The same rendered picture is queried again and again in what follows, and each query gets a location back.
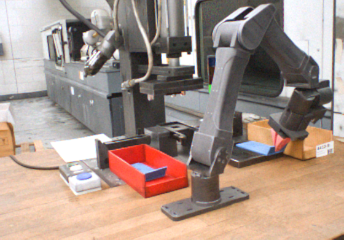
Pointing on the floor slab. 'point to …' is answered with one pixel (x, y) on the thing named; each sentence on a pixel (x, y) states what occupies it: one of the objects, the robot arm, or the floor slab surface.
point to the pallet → (31, 145)
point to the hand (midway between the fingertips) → (276, 148)
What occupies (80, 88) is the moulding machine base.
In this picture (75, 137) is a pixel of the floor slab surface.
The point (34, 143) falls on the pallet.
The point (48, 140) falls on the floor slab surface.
